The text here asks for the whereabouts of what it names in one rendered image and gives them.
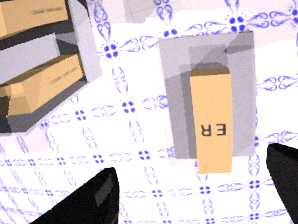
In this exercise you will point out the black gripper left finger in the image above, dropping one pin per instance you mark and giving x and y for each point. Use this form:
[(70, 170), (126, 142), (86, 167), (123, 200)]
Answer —
[(95, 202)]

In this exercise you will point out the tan cardboard box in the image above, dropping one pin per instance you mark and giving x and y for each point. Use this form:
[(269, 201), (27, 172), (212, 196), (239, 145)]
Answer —
[(21, 16), (26, 92), (213, 117)]

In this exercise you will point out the grey open bin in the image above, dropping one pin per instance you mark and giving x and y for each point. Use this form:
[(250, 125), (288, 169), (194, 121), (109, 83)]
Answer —
[(22, 52)]

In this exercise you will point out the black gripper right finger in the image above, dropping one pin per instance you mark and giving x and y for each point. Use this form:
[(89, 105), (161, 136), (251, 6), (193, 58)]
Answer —
[(282, 164)]

